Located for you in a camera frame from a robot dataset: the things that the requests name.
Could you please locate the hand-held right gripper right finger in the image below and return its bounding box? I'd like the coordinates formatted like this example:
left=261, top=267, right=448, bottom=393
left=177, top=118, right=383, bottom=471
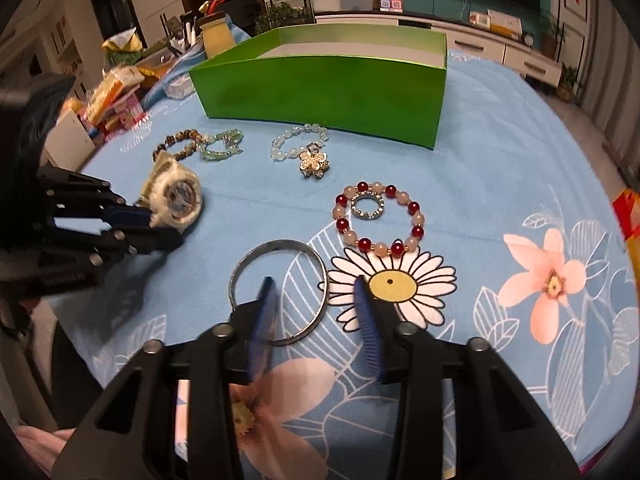
left=352, top=275, right=583, bottom=480

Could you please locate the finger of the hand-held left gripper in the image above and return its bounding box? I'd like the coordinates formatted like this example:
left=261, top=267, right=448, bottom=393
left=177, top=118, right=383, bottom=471
left=30, top=220, right=185, bottom=272
left=37, top=165, right=153, bottom=228

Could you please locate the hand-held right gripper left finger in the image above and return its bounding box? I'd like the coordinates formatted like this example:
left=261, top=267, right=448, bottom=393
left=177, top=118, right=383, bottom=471
left=50, top=276, right=281, bottom=480

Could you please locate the white wrist watch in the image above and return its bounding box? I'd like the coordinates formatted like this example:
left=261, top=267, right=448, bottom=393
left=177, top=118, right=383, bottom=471
left=139, top=152, right=205, bottom=233

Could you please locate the silver bangle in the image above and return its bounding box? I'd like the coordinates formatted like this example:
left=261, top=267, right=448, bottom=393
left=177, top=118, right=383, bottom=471
left=229, top=239, right=331, bottom=346

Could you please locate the brown bead bracelet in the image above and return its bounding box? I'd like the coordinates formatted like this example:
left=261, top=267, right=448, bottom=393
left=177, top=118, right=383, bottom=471
left=152, top=129, right=206, bottom=161

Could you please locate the silver rhinestone ring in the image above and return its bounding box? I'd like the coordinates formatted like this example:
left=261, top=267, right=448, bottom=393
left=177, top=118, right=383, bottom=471
left=350, top=191, right=386, bottom=221

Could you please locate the green jade bracelet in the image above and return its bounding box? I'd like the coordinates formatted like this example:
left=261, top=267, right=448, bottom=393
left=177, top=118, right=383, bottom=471
left=198, top=129, right=246, bottom=162

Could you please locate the red and pink bead bracelet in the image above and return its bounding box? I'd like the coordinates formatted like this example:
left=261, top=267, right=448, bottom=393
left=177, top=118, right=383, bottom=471
left=332, top=180, right=426, bottom=258

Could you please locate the clear bead bracelet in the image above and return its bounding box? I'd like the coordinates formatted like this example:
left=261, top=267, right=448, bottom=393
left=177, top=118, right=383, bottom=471
left=270, top=123, right=331, bottom=162

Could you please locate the gold flower hair clip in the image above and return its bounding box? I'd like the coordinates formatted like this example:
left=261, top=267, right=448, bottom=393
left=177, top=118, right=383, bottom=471
left=298, top=142, right=332, bottom=180

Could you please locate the green cardboard box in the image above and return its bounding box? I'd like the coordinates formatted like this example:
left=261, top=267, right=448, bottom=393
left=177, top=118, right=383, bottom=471
left=189, top=27, right=448, bottom=152

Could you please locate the white box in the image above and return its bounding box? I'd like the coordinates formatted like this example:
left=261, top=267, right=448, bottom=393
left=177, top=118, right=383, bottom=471
left=45, top=110, right=96, bottom=171

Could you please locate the orange snack packet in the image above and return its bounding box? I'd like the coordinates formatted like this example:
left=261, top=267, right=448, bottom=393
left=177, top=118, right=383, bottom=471
left=86, top=67, right=143, bottom=126

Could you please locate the yellow green snack bag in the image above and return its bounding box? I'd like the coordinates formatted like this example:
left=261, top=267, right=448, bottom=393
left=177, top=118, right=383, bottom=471
left=101, top=29, right=146, bottom=54

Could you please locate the blue floral tablecloth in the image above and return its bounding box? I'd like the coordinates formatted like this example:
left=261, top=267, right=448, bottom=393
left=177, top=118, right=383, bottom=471
left=45, top=15, right=638, bottom=480

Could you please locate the yellow jar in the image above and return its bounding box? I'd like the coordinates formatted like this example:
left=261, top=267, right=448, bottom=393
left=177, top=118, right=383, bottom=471
left=201, top=15, right=236, bottom=58

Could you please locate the leafy green plant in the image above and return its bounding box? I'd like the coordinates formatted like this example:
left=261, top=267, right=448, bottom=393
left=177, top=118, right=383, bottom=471
left=255, top=2, right=312, bottom=36

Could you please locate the red yellow packet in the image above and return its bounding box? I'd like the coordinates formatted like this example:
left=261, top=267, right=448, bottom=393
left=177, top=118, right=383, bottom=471
left=612, top=187, right=640, bottom=241

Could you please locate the white tv cabinet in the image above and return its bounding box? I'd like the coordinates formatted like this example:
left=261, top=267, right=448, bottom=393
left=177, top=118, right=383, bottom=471
left=315, top=10, right=563, bottom=93

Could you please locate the small potted plant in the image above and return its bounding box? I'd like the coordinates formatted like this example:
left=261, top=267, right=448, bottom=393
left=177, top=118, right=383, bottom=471
left=556, top=62, right=581, bottom=102

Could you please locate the cardboard box on cabinet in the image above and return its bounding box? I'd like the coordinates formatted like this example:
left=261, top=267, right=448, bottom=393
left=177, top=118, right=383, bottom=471
left=486, top=9, right=523, bottom=36

